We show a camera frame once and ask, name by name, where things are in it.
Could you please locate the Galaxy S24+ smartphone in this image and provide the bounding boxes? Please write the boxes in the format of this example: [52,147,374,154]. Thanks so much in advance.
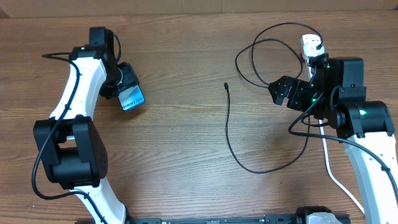
[118,85,146,111]

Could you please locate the black USB charging cable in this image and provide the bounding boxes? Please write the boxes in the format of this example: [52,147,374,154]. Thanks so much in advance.
[223,22,324,175]

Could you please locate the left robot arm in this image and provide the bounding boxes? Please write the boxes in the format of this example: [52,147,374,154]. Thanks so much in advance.
[31,27,146,223]

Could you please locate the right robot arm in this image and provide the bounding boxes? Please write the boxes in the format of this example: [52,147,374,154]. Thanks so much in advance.
[268,54,397,223]

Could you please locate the white charger plug adapter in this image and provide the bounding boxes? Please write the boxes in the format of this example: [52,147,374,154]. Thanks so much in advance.
[302,44,325,60]

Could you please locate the white power strip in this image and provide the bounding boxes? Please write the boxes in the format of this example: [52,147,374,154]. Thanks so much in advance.
[301,34,325,80]

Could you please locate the white power strip cord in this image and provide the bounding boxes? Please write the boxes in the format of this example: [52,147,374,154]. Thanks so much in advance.
[317,118,366,215]

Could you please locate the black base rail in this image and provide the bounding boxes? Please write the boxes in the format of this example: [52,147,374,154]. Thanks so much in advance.
[127,214,295,224]

